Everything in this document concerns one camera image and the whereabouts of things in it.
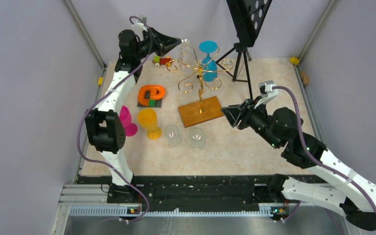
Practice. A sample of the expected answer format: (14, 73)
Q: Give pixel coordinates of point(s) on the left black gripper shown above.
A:
(163, 43)

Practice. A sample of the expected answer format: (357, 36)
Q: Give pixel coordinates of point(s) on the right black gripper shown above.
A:
(243, 111)

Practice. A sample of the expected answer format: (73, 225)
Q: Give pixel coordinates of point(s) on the clear wine glass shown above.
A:
(186, 59)
(197, 137)
(172, 135)

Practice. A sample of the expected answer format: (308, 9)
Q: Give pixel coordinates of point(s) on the yellow wine glass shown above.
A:
(147, 118)

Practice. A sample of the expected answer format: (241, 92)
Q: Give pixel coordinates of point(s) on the clear wine glass front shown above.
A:
(172, 135)

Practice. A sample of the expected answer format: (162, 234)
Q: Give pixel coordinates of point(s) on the pink wine glass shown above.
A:
(126, 120)

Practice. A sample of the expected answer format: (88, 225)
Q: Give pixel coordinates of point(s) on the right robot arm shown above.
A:
(349, 194)

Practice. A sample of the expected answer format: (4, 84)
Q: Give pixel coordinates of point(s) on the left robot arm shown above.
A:
(104, 128)

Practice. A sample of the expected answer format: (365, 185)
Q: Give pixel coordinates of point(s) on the clear wine glass back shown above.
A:
(186, 59)

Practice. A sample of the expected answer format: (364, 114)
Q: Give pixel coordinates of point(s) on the gold wine glass rack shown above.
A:
(205, 109)

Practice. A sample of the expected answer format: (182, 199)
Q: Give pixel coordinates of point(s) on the blue wine glass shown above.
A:
(209, 65)

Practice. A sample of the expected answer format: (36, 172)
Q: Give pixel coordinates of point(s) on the small toy car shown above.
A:
(159, 61)

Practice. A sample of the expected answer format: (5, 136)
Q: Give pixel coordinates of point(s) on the orange tape dispenser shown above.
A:
(148, 92)

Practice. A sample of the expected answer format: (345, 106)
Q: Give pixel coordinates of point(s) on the dark plate with blocks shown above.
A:
(152, 104)

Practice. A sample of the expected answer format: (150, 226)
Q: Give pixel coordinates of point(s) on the yellow corner clamp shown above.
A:
(295, 61)

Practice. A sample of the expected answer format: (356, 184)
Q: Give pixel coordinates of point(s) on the black music stand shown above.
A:
(248, 17)

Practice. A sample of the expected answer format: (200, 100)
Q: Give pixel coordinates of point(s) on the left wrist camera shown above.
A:
(139, 22)

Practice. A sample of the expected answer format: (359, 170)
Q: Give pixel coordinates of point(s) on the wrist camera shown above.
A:
(267, 93)
(139, 22)

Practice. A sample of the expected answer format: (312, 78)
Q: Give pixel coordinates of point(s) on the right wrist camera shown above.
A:
(267, 93)

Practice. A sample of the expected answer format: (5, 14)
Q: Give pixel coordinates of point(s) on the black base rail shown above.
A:
(241, 193)

